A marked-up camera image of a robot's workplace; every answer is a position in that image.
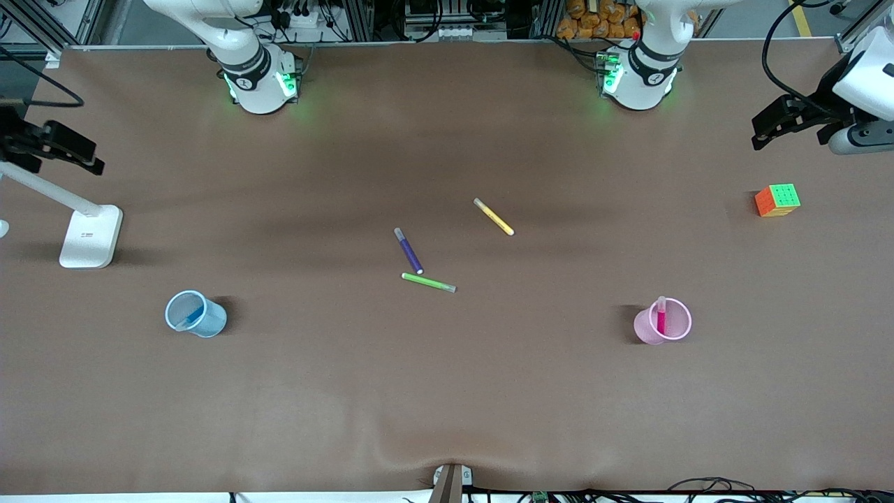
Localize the yellow marker pen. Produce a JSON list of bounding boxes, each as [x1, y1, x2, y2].
[[473, 198, 515, 237]]

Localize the orange snack bags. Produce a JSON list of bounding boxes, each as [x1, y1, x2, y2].
[[557, 0, 642, 40]]

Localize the white power strip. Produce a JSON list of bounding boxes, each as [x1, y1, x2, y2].
[[276, 0, 329, 29]]

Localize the grey table edge bracket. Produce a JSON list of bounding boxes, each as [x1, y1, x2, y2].
[[429, 463, 474, 503]]

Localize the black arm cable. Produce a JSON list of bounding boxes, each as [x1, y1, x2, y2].
[[0, 45, 85, 109], [761, 0, 846, 119]]

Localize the colourful puzzle cube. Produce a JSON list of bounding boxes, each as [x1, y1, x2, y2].
[[754, 183, 802, 218]]

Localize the green marker pen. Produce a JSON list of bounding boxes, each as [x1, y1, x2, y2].
[[401, 272, 457, 294]]

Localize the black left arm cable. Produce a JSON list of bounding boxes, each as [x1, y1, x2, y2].
[[761, 0, 846, 119]]

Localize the white desk lamp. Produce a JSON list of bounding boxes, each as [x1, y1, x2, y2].
[[0, 162, 124, 270]]

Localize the light blue plastic cup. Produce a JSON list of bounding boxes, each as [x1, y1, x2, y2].
[[165, 290, 228, 339]]

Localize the purple marker pen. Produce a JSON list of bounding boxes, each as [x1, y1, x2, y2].
[[393, 227, 425, 275]]

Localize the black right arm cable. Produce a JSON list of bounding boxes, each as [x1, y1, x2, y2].
[[0, 45, 85, 109]]

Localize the pink plastic cup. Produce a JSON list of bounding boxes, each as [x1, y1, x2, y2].
[[633, 298, 693, 346]]

